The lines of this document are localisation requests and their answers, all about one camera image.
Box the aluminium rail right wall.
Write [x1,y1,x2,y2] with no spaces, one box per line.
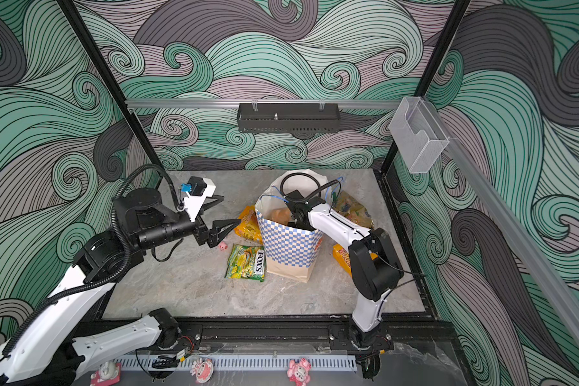
[419,97,579,347]

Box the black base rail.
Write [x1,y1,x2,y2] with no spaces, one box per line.
[71,315,459,353]

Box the pink pig figurine right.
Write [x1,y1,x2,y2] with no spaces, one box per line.
[286,358,312,386]

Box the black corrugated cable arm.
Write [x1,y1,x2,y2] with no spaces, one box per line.
[278,171,324,199]
[2,162,180,358]

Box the checkered paper bag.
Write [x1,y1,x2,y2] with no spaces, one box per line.
[255,169,344,283]

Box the aluminium rail back wall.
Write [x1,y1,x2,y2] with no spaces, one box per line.
[125,98,401,110]

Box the brown snack bag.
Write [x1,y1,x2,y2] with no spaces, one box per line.
[333,191,375,229]

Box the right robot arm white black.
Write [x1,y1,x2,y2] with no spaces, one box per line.
[284,190,405,350]

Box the pink pig figurine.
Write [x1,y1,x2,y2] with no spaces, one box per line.
[190,358,214,384]
[286,358,312,386]

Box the pink pig figurine middle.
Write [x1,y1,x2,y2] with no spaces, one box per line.
[190,358,214,384]

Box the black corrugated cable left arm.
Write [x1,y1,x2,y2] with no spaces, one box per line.
[2,162,180,358]

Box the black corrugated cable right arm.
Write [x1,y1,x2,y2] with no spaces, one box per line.
[278,171,324,199]

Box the yellow orange gummy snack bag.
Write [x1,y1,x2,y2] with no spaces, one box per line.
[234,205,263,244]

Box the white slotted cable duct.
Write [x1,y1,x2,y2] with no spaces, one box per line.
[115,354,358,372]

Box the aluminium rail wall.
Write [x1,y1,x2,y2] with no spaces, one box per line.
[125,98,401,110]
[419,97,579,347]

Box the black perforated wall tray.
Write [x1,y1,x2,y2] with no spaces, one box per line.
[236,104,341,138]

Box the clear plastic wall holder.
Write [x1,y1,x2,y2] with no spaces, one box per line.
[389,96,450,175]

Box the pink bunny figurine left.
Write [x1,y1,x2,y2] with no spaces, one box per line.
[89,361,122,386]

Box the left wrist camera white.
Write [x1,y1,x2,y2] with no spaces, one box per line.
[180,176,216,222]

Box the green Fox's candy bag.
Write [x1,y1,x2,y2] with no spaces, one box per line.
[225,244,266,282]

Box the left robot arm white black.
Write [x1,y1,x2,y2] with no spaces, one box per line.
[0,182,241,385]

